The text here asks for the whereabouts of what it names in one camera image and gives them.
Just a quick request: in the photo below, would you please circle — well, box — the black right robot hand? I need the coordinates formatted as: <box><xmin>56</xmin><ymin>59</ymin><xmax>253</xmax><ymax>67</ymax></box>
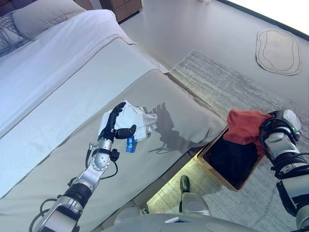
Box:
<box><xmin>265</xmin><ymin>109</ymin><xmax>302</xmax><ymax>137</ymax></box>

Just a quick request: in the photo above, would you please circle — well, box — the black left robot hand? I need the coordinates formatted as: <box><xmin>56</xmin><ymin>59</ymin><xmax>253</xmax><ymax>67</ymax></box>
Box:
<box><xmin>98</xmin><ymin>101</ymin><xmax>137</xmax><ymax>142</ymax></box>

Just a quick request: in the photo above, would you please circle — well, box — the blue white printed tag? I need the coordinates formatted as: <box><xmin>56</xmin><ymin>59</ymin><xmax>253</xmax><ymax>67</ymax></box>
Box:
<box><xmin>125</xmin><ymin>137</ymin><xmax>138</xmax><ymax>154</ymax></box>

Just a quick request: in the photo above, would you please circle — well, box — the white garment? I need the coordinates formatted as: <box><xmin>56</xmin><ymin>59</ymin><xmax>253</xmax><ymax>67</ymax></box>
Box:
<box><xmin>100</xmin><ymin>100</ymin><xmax>158</xmax><ymax>143</ymax></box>

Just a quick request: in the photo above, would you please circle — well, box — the orange garment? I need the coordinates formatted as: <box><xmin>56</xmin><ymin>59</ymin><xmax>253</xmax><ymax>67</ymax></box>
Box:
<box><xmin>223</xmin><ymin>108</ymin><xmax>275</xmax><ymax>155</ymax></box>

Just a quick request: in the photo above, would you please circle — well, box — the black garment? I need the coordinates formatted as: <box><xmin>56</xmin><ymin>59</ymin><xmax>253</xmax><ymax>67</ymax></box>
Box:
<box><xmin>209</xmin><ymin>140</ymin><xmax>258</xmax><ymax>181</ymax></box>

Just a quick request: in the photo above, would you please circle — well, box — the bed with white duvet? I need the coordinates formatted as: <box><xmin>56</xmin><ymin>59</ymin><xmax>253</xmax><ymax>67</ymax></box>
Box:
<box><xmin>0</xmin><ymin>69</ymin><xmax>229</xmax><ymax>232</ymax></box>

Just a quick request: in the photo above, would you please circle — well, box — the beige upholstered bed base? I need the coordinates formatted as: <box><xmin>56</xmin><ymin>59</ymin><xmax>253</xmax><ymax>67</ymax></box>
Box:
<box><xmin>94</xmin><ymin>72</ymin><xmax>229</xmax><ymax>232</ymax></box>

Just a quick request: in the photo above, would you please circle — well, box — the brown wicker basket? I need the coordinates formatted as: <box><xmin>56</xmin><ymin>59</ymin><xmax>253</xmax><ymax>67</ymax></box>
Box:
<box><xmin>197</xmin><ymin>125</ymin><xmax>266</xmax><ymax>191</ymax></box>

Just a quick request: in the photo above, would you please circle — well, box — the small irregular beige mat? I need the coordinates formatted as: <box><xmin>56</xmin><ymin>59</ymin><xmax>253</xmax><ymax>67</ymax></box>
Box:
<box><xmin>255</xmin><ymin>29</ymin><xmax>302</xmax><ymax>76</ymax></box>

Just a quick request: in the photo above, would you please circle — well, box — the white duvet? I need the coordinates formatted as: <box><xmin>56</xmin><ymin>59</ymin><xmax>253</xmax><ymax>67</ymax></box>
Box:
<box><xmin>0</xmin><ymin>9</ymin><xmax>136</xmax><ymax>136</ymax></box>

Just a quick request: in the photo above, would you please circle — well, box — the grey striped rug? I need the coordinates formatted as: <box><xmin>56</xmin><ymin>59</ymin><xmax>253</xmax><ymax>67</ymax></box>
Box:
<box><xmin>147</xmin><ymin>49</ymin><xmax>309</xmax><ymax>232</ymax></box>

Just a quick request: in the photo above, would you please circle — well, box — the robot left leg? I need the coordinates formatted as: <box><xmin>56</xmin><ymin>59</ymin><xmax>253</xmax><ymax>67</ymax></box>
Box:
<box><xmin>113</xmin><ymin>205</ymin><xmax>149</xmax><ymax>225</ymax></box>

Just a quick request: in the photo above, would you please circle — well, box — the robot leg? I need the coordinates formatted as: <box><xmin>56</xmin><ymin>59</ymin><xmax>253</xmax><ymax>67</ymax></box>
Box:
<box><xmin>113</xmin><ymin>205</ymin><xmax>149</xmax><ymax>225</ymax></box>
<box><xmin>178</xmin><ymin>175</ymin><xmax>212</xmax><ymax>217</ymax></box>

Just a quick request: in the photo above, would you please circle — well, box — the robot right leg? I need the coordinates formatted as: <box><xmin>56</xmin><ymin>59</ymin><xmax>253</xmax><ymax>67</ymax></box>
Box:
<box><xmin>178</xmin><ymin>175</ymin><xmax>212</xmax><ymax>217</ymax></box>

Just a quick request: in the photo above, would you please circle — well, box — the grey robot torso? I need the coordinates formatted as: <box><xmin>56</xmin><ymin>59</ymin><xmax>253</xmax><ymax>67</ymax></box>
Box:
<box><xmin>103</xmin><ymin>212</ymin><xmax>264</xmax><ymax>232</ymax></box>

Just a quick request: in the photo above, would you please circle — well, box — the brown wooden nightstand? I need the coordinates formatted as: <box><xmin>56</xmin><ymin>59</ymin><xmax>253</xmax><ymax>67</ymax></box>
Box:
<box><xmin>98</xmin><ymin>0</ymin><xmax>143</xmax><ymax>24</ymax></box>

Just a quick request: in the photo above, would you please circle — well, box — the beige pillow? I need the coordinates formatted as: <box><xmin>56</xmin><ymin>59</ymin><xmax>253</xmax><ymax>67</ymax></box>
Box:
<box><xmin>12</xmin><ymin>0</ymin><xmax>87</xmax><ymax>41</ymax></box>

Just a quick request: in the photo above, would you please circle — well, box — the grey fringed decorative pillow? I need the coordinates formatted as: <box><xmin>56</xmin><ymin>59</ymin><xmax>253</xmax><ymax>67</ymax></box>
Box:
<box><xmin>0</xmin><ymin>12</ymin><xmax>25</xmax><ymax>58</ymax></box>

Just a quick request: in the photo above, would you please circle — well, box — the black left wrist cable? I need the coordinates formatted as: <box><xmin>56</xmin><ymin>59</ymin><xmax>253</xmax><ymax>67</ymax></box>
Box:
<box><xmin>100</xmin><ymin>159</ymin><xmax>119</xmax><ymax>181</ymax></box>

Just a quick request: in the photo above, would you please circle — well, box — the black floor rail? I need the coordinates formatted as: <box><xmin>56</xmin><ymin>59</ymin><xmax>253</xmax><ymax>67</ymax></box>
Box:
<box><xmin>217</xmin><ymin>0</ymin><xmax>309</xmax><ymax>42</ymax></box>

